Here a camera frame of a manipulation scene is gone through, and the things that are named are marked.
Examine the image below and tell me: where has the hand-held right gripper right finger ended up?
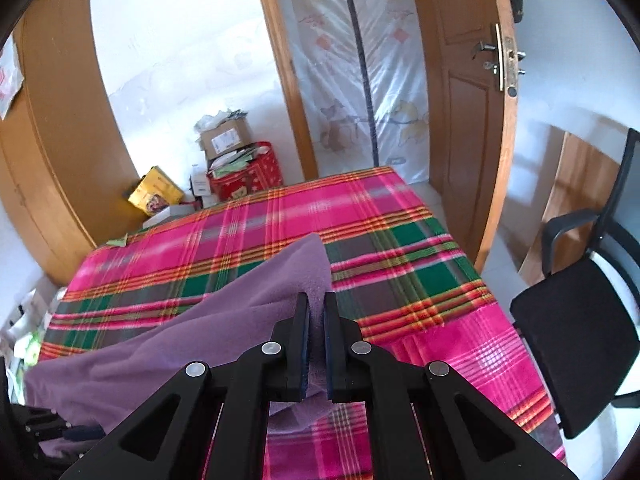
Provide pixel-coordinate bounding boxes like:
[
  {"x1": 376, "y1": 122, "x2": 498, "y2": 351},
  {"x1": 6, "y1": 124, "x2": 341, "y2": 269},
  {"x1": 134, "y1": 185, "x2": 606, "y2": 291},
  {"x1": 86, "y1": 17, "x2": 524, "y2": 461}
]
[{"x1": 322, "y1": 291, "x2": 576, "y2": 480}]

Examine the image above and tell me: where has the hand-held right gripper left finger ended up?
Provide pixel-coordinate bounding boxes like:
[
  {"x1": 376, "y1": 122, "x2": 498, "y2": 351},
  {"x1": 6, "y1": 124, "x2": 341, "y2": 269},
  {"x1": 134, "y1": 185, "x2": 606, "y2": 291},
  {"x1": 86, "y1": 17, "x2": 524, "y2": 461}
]
[{"x1": 62, "y1": 292, "x2": 310, "y2": 480}]

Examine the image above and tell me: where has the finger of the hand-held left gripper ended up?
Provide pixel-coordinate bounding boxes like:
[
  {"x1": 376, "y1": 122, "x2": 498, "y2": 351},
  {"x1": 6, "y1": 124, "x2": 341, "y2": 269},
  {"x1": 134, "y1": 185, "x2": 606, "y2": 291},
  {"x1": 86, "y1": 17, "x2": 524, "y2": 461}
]
[{"x1": 22, "y1": 406, "x2": 104, "y2": 445}]

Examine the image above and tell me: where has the purple fleece garment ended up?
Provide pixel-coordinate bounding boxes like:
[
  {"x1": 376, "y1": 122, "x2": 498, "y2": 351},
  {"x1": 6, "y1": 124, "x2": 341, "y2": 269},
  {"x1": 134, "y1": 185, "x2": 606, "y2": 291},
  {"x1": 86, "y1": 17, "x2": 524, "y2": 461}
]
[{"x1": 22, "y1": 232, "x2": 341, "y2": 461}]

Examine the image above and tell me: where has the pink green plaid blanket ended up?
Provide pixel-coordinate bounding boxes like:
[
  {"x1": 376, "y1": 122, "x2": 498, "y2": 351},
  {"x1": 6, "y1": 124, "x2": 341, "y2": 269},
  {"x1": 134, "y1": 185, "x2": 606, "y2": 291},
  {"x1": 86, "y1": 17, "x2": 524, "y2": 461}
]
[{"x1": 37, "y1": 166, "x2": 568, "y2": 480}]

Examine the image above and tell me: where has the red patterned box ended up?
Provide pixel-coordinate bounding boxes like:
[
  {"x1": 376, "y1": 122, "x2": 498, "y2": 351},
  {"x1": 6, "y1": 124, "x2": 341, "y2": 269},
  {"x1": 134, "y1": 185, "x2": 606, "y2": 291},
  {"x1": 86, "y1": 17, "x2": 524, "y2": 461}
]
[{"x1": 207, "y1": 141, "x2": 284, "y2": 203}]

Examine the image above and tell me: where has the yellow box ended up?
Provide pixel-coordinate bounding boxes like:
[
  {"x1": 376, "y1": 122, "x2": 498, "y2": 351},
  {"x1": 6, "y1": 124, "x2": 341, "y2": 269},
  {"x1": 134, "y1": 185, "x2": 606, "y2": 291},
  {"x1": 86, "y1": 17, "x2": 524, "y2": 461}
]
[{"x1": 127, "y1": 165, "x2": 187, "y2": 217}]

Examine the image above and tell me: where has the cardboard box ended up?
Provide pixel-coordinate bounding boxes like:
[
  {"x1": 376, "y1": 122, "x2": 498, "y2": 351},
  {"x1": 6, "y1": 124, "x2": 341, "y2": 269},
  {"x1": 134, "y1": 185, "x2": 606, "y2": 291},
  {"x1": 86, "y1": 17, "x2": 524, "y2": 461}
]
[{"x1": 200, "y1": 119, "x2": 253, "y2": 161}]

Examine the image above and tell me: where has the black mesh office chair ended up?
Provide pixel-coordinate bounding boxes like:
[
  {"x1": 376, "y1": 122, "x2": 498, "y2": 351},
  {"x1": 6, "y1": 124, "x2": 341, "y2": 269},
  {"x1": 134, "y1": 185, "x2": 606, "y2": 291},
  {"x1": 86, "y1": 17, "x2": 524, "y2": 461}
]
[{"x1": 510, "y1": 127, "x2": 640, "y2": 440}]

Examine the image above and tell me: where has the wooden door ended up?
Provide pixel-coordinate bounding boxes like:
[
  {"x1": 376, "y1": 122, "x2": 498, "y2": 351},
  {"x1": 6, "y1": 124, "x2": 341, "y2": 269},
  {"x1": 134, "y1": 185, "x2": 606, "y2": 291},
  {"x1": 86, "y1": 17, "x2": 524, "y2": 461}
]
[{"x1": 405, "y1": 0, "x2": 518, "y2": 273}]

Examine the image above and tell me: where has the clear printed door curtain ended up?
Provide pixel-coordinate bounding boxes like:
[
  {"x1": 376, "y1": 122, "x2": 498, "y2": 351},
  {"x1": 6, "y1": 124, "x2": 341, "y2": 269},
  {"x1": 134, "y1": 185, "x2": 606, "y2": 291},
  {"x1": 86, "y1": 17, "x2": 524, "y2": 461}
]
[{"x1": 270, "y1": 0, "x2": 431, "y2": 183}]

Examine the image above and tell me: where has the wooden wardrobe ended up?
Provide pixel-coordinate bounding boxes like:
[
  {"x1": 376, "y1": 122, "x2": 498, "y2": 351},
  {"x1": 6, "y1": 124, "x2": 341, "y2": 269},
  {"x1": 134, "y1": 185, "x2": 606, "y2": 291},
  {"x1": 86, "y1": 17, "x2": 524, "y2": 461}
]
[{"x1": 0, "y1": 0, "x2": 146, "y2": 286}]

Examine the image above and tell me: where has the wooden board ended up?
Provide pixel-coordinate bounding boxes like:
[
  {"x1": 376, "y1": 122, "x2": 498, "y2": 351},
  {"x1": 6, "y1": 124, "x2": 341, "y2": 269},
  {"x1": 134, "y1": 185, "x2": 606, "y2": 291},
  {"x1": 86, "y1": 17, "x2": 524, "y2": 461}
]
[{"x1": 517, "y1": 131, "x2": 623, "y2": 283}]

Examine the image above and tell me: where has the metal door lock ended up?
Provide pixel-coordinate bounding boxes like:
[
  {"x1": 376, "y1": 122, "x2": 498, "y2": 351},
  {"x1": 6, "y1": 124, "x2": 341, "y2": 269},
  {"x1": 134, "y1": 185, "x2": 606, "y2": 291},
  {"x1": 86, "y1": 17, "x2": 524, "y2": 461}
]
[{"x1": 470, "y1": 24, "x2": 527, "y2": 98}]

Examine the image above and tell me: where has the white plastic bag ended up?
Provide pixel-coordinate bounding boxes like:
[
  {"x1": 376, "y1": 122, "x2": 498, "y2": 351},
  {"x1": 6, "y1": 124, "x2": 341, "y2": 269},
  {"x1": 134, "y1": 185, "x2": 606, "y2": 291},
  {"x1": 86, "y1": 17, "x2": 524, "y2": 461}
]
[{"x1": 0, "y1": 35, "x2": 26, "y2": 121}]

